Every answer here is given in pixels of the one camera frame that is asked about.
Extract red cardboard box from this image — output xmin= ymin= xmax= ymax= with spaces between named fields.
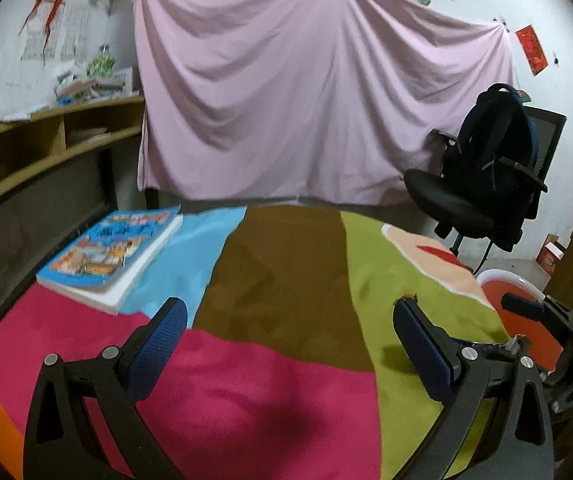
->
xmin=536 ymin=233 xmax=567 ymax=271

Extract pile of papers on shelf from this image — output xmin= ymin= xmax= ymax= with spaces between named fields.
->
xmin=54 ymin=54 xmax=135 ymax=104

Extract red basin with white rim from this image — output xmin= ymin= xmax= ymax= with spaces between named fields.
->
xmin=476 ymin=269 xmax=560 ymax=376

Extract wooden shelf unit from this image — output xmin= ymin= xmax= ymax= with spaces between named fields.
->
xmin=0 ymin=95 xmax=147 ymax=222

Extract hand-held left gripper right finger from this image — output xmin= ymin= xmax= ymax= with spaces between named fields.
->
xmin=393 ymin=296 xmax=556 ymax=480

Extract black office chair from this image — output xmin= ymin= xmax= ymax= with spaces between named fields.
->
xmin=403 ymin=107 xmax=567 ymax=274

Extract colourful patchwork blanket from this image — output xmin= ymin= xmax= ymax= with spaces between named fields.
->
xmin=0 ymin=204 xmax=513 ymax=480

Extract red diamond wall poster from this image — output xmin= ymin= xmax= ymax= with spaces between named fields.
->
xmin=515 ymin=25 xmax=550 ymax=77

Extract blue cartoon book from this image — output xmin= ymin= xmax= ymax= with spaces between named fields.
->
xmin=35 ymin=204 xmax=185 ymax=316

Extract pink hanging sheet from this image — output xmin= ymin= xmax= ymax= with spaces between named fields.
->
xmin=133 ymin=0 xmax=520 ymax=209

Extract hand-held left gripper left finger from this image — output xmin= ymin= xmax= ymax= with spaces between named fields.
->
xmin=23 ymin=297 xmax=188 ymax=480

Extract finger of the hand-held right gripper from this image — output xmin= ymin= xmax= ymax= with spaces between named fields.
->
xmin=500 ymin=293 xmax=546 ymax=321

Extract dark blue backpack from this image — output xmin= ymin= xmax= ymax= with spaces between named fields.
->
xmin=458 ymin=83 xmax=538 ymax=254

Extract white printed wall sheets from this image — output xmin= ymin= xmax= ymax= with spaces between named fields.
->
xmin=19 ymin=2 xmax=93 ymax=62

